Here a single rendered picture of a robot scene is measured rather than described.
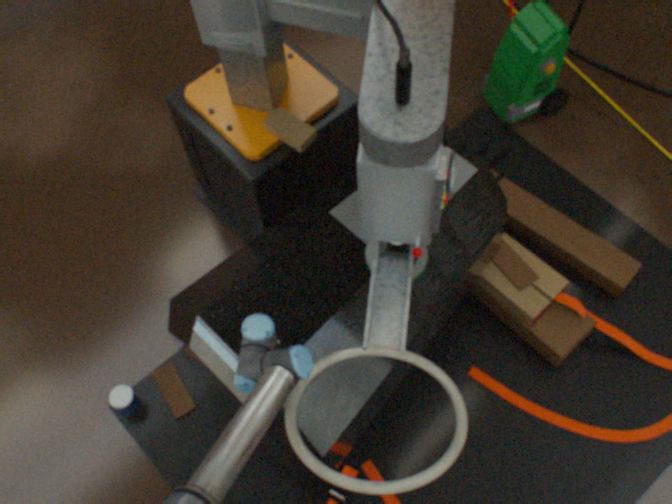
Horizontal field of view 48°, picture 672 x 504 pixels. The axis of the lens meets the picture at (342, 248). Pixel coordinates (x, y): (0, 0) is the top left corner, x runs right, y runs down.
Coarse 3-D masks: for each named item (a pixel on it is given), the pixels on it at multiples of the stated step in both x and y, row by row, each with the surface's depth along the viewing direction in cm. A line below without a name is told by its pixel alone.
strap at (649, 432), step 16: (576, 304) 327; (624, 336) 330; (640, 352) 332; (496, 384) 331; (512, 400) 328; (528, 400) 327; (544, 416) 324; (560, 416) 323; (592, 432) 320; (608, 432) 319; (624, 432) 319; (640, 432) 319; (656, 432) 319; (368, 464) 317; (384, 496) 311
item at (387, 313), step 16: (384, 256) 240; (400, 256) 240; (384, 272) 237; (400, 272) 237; (384, 288) 234; (400, 288) 234; (384, 304) 232; (400, 304) 231; (368, 320) 224; (384, 320) 229; (400, 320) 229; (368, 336) 224; (384, 336) 226; (400, 336) 226; (400, 352) 220
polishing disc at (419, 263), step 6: (372, 240) 265; (366, 246) 264; (372, 246) 264; (384, 246) 264; (408, 246) 263; (420, 246) 263; (366, 252) 263; (372, 252) 263; (426, 252) 262; (366, 258) 262; (372, 258) 262; (414, 258) 261; (420, 258) 261; (426, 258) 261; (372, 264) 261; (414, 264) 260; (420, 264) 260; (372, 270) 261; (414, 270) 259; (420, 270) 259; (414, 276) 258
